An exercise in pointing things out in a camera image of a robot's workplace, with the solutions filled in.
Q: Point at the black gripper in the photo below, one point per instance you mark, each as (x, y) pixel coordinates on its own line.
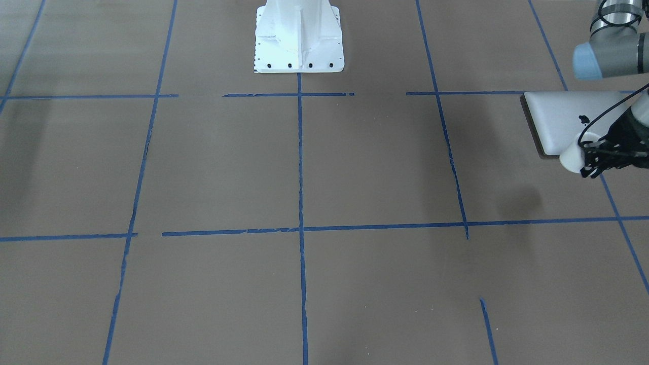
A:
(630, 133)

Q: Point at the white paper cup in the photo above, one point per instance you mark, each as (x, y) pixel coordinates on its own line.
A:
(572, 158)

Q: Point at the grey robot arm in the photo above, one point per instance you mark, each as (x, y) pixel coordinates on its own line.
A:
(616, 48)

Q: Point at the silver closed laptop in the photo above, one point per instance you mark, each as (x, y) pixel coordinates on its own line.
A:
(553, 116)

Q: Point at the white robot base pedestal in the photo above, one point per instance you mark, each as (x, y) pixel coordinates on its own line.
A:
(298, 36)

